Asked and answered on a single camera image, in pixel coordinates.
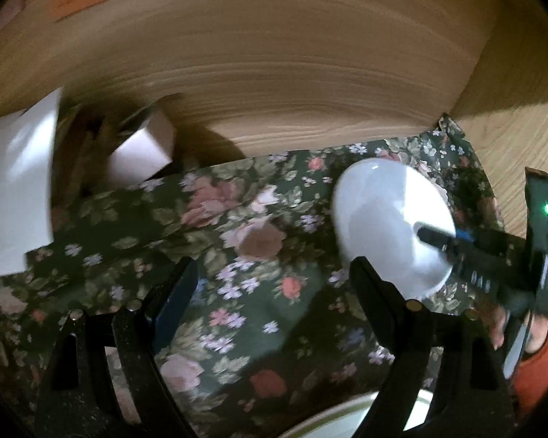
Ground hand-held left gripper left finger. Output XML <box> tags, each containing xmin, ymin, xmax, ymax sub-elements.
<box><xmin>32</xmin><ymin>255</ymin><xmax>201</xmax><ymax>438</ymax></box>

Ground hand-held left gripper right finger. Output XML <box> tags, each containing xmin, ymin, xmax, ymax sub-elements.
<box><xmin>348</xmin><ymin>255</ymin><xmax>517</xmax><ymax>438</ymax></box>

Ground white bowl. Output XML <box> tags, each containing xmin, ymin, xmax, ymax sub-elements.
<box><xmin>331</xmin><ymin>159</ymin><xmax>456</xmax><ymax>299</ymax></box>

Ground person's right forearm orange sleeve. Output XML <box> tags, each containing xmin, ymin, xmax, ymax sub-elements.
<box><xmin>511</xmin><ymin>322</ymin><xmax>548</xmax><ymax>420</ymax></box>

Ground person's right hand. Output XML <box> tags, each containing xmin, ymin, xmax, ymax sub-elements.
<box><xmin>486</xmin><ymin>303</ymin><xmax>548</xmax><ymax>356</ymax></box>

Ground dark floral tablecloth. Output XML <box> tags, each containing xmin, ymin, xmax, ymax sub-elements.
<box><xmin>0</xmin><ymin>114</ymin><xmax>505</xmax><ymax>438</ymax></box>

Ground small white box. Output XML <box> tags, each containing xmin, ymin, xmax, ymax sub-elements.
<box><xmin>107</xmin><ymin>105</ymin><xmax>176</xmax><ymax>183</ymax></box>

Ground stack of white papers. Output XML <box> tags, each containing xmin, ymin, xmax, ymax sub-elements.
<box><xmin>0</xmin><ymin>87</ymin><xmax>65</xmax><ymax>279</ymax></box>

